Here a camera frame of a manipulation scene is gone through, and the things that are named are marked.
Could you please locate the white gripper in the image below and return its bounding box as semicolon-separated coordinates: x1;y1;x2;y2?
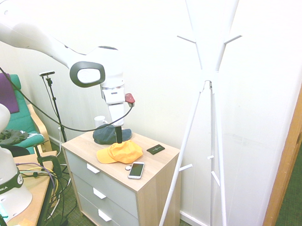
105;102;126;144

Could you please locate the yellow smiley baseball cap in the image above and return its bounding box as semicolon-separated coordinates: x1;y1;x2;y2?
96;138;144;166

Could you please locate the dark blue baseball cap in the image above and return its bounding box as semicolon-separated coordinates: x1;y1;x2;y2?
92;127;133;146

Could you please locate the white mug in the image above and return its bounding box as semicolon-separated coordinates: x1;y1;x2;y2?
93;115;109;128

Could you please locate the white smartphone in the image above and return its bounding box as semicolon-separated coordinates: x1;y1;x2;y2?
127;161;145;180

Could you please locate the black card wallet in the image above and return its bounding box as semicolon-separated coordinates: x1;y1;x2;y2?
146;144;166;156

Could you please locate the grey dresser drawer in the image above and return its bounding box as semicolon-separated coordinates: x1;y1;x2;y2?
62;149;141;219
75;192;139;226
68;171;141;226

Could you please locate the black C-clamp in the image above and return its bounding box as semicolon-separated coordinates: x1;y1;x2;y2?
32;143;63;180

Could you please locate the light wood dresser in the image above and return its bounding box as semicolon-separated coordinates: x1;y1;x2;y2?
58;128;183;226

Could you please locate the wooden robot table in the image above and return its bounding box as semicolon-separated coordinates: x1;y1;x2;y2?
9;147;59;226

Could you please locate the green wooden armchair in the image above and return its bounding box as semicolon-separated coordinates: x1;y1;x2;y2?
0;73;54;157

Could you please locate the dark crumpled clothing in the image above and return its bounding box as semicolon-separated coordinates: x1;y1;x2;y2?
0;128;29;148

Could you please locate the white coat rack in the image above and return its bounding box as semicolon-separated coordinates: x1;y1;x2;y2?
157;0;245;226

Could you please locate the purple cloth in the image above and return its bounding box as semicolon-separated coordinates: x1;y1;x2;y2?
0;72;21;114

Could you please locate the red wrist camera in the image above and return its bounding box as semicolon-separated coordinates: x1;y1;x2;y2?
124;92;137;108

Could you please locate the white drawer handle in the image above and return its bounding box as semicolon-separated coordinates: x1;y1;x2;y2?
97;209;113;223
86;164;101;175
92;187;107;200

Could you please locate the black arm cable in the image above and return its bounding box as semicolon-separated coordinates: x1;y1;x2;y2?
0;58;137;134

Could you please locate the black camera tripod stand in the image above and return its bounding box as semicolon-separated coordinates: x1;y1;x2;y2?
42;75;70;143

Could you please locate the purple cable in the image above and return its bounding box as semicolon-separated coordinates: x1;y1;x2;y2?
38;164;61;198

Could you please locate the yellow cable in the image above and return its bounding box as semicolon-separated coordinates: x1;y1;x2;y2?
16;165;60;191

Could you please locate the orange wooden door frame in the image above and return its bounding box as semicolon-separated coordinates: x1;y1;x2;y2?
260;51;302;226

